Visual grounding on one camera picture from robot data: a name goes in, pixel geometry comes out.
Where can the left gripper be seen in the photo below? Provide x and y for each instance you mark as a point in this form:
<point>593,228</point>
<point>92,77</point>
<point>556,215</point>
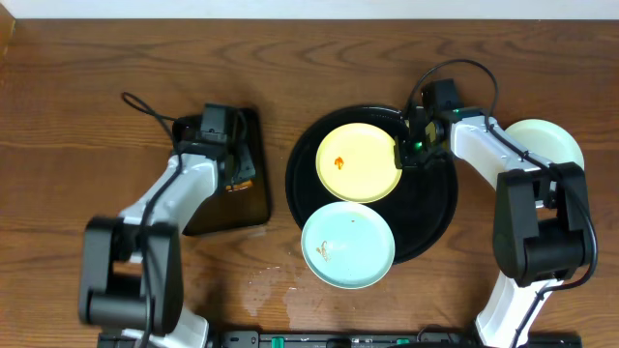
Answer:
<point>240,170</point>

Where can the light blue plate top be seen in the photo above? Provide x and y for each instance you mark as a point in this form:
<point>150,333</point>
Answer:
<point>547,140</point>

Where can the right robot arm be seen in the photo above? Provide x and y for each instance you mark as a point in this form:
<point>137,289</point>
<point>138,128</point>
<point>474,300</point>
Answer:
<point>543,236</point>

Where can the light blue plate bottom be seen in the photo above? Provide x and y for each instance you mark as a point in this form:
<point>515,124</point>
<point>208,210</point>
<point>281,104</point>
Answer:
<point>348,245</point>

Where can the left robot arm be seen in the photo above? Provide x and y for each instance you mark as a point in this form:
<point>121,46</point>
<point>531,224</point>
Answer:
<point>131,275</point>

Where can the yellow plate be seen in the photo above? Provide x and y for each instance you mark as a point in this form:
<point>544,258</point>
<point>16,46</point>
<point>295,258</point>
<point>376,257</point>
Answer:
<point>356,162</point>

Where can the light blue plate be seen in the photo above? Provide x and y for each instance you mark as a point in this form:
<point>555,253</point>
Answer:
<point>348,245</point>
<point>547,140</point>

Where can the black rectangular water tray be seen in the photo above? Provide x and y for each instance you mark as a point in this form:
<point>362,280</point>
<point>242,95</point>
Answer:
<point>226,210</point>

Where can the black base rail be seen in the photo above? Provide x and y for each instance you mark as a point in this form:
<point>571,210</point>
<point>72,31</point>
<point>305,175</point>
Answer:
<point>248,339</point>

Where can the round black tray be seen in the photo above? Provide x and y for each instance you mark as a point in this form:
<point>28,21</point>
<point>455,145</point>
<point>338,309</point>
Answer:
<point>418,210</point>

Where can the green orange sponge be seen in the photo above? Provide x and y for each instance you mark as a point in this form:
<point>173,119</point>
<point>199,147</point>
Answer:
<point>239,186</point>

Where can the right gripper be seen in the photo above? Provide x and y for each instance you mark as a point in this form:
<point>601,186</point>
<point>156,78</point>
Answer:
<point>403,159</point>

